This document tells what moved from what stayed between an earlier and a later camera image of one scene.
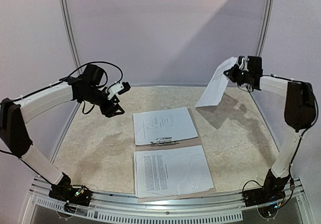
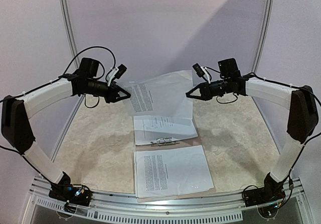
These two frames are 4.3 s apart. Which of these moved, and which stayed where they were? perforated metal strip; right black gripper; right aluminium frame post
Moved: right black gripper
Stayed: right aluminium frame post; perforated metal strip
